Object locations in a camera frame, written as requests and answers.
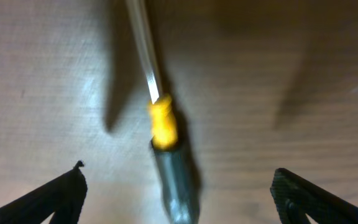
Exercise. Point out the thin yellow black screwdriver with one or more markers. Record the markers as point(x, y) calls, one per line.
point(169, 147)

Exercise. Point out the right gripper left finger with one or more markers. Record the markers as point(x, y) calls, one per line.
point(61, 199)

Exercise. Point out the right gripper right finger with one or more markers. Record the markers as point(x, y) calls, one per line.
point(297, 201)

